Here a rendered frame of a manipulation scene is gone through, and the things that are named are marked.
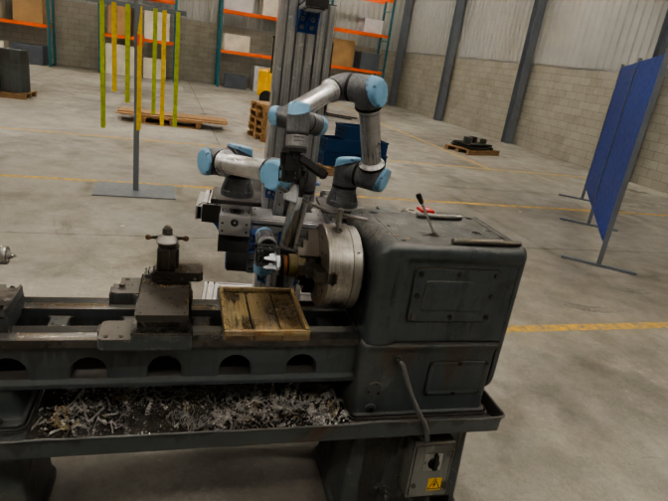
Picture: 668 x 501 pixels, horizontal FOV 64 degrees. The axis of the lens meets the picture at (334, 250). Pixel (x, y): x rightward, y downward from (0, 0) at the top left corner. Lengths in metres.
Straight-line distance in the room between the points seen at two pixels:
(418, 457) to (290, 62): 1.78
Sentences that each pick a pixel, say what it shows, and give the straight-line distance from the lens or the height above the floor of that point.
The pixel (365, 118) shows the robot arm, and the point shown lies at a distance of 2.27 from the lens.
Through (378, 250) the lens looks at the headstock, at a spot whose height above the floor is 1.21.
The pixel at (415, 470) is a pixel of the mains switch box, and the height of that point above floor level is 0.32.
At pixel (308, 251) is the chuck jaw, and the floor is 1.13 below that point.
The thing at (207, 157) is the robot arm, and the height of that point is 1.35.
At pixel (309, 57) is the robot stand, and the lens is 2.57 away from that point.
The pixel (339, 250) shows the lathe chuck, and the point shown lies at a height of 1.19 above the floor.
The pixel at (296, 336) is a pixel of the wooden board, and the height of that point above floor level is 0.88.
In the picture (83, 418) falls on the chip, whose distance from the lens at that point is 2.08.
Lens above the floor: 1.82
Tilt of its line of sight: 20 degrees down
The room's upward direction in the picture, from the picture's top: 8 degrees clockwise
